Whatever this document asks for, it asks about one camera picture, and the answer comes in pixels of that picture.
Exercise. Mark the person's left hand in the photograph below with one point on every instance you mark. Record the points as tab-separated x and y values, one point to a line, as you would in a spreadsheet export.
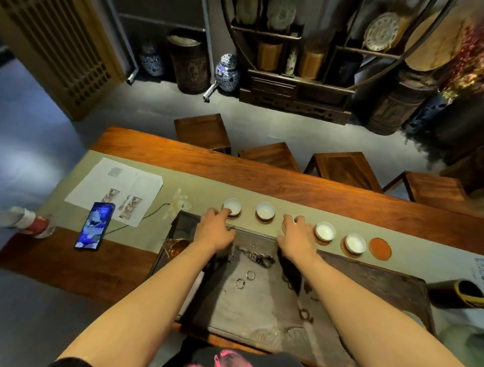
212	233

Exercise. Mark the person's right hand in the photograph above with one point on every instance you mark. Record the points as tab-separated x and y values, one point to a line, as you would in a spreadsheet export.
298	242

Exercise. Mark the person's left fingers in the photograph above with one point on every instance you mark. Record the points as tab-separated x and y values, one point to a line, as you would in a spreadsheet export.
216	214

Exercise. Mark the person's right fingers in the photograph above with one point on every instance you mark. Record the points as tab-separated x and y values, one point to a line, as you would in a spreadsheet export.
294	220

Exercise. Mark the white porcelain teacup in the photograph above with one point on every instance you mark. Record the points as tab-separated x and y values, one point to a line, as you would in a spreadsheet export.
233	206
355	243
325	230
265	209

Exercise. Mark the person's right forearm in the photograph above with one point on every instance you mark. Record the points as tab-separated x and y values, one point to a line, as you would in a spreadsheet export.
363	313

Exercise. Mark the person's left forearm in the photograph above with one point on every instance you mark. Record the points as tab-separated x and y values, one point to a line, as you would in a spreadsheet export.
151	302

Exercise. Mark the round brown coaster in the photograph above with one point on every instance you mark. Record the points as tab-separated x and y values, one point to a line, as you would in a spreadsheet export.
322	242
345	252
234	216
264	220
380	248

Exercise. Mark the grey-green table runner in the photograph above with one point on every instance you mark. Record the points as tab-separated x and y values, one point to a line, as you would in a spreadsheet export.
211	189

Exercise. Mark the long wooden table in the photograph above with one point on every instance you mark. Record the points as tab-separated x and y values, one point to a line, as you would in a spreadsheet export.
302	185

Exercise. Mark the glass pitcher with amber tea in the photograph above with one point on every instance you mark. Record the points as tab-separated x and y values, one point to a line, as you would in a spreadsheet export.
177	247

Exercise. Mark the dark metal tea ornament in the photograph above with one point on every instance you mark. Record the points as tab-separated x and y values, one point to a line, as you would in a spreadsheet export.
260	259

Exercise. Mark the dark wooden stool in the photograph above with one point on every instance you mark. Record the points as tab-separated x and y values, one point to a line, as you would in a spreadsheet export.
270	155
346	170
202	132
431	191

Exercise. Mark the dark stone tea tray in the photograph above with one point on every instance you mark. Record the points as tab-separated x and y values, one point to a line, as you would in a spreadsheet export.
261	302

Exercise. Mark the white printed paper sheet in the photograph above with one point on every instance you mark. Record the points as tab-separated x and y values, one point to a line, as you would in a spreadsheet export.
113	185

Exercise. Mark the black smartphone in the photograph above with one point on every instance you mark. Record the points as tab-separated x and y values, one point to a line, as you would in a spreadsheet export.
94	226

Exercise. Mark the metal stand leg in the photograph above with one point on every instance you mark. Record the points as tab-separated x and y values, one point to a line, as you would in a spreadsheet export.
210	89
132	73

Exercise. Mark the dark wooden display shelf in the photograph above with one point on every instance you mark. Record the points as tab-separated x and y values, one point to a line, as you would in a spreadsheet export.
298	90

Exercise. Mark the blue and white porcelain jar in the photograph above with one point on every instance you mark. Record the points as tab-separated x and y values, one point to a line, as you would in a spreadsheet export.
227	73
151	60

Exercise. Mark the black shirt with pink print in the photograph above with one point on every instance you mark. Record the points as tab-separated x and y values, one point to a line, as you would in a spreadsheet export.
230	357

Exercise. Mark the dark carved drum stand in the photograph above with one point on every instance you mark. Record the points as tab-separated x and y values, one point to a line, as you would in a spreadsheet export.
189	64

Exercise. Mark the tan woven cylinder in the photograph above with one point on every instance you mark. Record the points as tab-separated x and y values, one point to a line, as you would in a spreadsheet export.
269	56
310	65

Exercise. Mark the dark carved wooden barrel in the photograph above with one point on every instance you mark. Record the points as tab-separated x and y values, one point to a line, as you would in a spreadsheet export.
400	102

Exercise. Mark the small slim porcelain vase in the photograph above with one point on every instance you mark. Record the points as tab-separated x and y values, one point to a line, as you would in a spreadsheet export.
291	60

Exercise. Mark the blue openwork ceramic stool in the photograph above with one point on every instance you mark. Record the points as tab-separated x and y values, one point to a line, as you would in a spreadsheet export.
427	112

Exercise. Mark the dark tube with yellow lining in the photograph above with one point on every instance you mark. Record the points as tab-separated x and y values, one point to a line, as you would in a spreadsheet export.
459	294

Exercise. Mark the plastic bottle with red label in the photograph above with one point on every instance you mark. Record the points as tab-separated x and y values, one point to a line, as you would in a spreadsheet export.
26	221

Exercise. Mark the small printed paper card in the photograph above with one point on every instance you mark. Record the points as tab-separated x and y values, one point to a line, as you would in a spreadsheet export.
478	269

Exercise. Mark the pale green ceramic vessel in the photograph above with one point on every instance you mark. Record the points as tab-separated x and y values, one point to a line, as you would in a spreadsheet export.
459	342

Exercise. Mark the decorated porcelain plate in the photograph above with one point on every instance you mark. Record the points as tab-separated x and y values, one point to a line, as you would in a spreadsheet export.
381	32
281	13

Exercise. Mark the wooden lattice screen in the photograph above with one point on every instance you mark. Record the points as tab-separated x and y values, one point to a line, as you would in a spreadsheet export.
60	53

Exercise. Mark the large round tan tea cake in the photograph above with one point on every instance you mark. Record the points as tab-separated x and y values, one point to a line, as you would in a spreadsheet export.
435	41

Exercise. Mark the red flower branches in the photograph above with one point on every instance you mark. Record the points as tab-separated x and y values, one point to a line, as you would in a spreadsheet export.
467	56

